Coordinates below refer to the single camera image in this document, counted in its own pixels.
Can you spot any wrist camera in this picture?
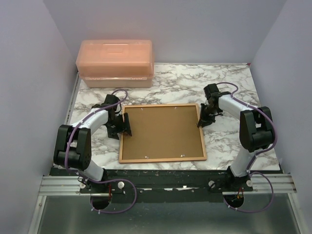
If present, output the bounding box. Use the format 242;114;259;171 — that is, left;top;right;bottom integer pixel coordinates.
203;83;219;99
103;94;120;109

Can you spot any aluminium extrusion frame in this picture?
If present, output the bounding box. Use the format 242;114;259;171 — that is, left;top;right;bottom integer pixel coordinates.
26;64;83;234

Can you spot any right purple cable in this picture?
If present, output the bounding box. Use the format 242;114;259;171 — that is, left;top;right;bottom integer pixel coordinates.
215;82;278;213

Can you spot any orange translucent plastic storage box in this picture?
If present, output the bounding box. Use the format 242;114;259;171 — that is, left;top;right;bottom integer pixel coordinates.
76;39;155;88

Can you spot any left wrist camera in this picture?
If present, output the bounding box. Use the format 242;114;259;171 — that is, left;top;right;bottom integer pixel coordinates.
103;94;120;109

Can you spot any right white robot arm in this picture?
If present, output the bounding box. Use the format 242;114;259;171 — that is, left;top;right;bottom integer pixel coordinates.
197;92;277;191

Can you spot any orange wooden picture frame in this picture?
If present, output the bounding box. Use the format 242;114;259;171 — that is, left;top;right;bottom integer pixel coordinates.
118;103;208;164

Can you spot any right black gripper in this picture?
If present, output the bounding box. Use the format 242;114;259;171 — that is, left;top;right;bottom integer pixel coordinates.
198;103;219;128

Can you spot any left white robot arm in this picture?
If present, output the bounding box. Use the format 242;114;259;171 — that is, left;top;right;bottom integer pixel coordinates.
53;101;132;193

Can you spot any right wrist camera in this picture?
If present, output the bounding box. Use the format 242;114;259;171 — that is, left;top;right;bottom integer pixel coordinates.
203;83;219;99

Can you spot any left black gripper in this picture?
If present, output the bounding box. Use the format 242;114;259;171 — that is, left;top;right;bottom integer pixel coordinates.
107;113;132;140

